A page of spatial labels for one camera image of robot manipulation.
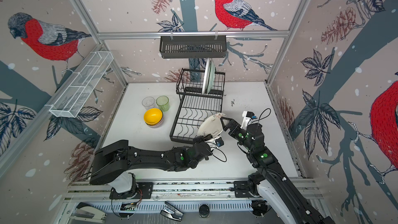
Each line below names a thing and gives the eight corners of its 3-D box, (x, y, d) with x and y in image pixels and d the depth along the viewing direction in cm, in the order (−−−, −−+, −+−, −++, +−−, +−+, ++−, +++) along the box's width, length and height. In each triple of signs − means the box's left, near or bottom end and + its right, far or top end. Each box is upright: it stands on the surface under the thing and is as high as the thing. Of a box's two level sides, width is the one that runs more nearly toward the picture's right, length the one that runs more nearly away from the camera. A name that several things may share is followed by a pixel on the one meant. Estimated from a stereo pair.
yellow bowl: (144, 129, 95) (141, 123, 90) (149, 114, 103) (146, 108, 97) (162, 129, 95) (160, 123, 90) (165, 114, 103) (163, 108, 97)
